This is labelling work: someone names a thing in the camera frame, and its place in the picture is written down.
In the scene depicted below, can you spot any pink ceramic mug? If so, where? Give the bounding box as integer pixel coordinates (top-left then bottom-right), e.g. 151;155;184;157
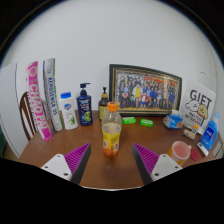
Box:
166;140;193;167

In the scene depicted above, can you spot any blue detergent bottle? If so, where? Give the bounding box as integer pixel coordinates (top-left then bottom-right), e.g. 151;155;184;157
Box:
199;111;221;152

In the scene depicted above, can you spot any long pink box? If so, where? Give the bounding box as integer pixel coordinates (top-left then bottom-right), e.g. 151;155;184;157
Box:
25;60;54;142

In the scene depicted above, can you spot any long white and blue box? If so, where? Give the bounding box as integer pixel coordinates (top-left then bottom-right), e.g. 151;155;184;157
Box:
42;57;65;132

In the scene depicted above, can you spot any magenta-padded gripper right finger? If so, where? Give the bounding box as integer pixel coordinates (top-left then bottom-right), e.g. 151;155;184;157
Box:
131;143;184;186

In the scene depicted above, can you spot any blue tissue pack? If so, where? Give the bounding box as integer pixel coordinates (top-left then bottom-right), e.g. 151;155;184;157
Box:
162;109;184;130

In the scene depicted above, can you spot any white flat panel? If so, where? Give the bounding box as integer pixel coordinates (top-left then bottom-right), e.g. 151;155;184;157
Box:
0;62;29;158

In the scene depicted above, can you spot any white paper gift bag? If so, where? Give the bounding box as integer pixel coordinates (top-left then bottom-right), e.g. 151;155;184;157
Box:
179;71;217;135

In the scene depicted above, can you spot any flat round red coaster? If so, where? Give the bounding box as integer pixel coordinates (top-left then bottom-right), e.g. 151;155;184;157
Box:
189;148;201;162

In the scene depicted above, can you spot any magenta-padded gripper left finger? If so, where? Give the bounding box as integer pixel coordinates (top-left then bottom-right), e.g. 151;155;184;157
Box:
40;143;92;186

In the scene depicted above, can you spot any dark blue pump bottle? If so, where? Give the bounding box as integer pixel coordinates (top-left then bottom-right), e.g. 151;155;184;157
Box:
76;82;94;127

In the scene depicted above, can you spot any orange-capped clear drink bottle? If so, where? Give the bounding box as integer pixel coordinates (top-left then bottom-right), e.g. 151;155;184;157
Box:
101;101;123;158

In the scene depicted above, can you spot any brown pump bottle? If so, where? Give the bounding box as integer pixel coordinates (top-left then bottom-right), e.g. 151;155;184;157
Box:
98;86;110;121

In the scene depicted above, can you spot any brown wooden chair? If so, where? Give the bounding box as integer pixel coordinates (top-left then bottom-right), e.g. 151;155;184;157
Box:
18;91;39;142

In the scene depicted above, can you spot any small green box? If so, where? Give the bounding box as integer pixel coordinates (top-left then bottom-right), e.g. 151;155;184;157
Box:
121;116;137;126
139;118;155;128

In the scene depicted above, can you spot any white blue-capped lotion bottle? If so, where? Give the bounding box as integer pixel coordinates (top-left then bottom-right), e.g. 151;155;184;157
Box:
58;91;80;131

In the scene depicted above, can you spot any white remote control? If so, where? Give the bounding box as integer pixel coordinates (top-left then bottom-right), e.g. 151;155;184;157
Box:
196;142;210;157

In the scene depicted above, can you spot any framed group photo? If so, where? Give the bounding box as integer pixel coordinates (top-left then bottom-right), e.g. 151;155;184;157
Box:
108;63;183;117

